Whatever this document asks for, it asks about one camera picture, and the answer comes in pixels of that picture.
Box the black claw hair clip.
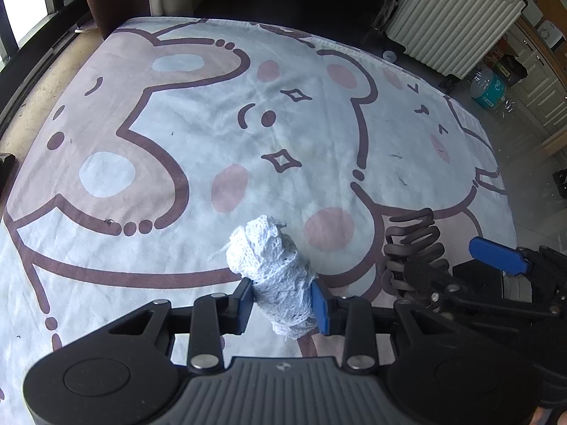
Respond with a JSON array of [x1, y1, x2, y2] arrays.
[[378, 208, 450, 298]]

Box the black cardboard box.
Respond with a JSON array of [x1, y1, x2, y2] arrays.
[[452, 259, 532, 302]]

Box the cream kitchen cabinets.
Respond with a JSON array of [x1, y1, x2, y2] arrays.
[[507, 15, 566, 155]]

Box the large plastic water bottle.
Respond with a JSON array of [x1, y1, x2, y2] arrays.
[[469, 63, 515, 116]]

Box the cartoon bear bed sheet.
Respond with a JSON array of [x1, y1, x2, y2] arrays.
[[1, 17, 517, 424]]

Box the black trash bin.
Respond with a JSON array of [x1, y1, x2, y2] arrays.
[[495, 54, 528, 86]]

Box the white ribbed suitcase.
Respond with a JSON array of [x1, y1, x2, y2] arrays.
[[385, 0, 526, 79]]

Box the black window frame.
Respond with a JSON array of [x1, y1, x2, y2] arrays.
[[1, 0, 100, 131]]

